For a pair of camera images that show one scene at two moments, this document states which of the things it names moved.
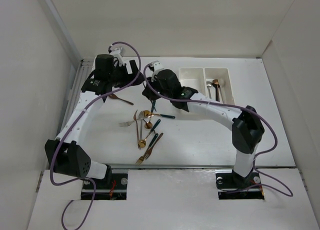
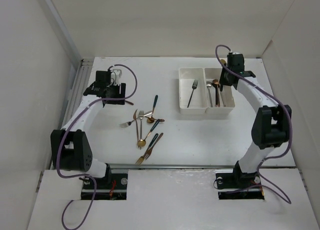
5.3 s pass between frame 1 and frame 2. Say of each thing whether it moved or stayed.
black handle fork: moved
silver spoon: stayed
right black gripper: moved
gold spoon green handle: moved
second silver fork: stayed
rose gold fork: stayed
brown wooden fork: stayed
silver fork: stayed
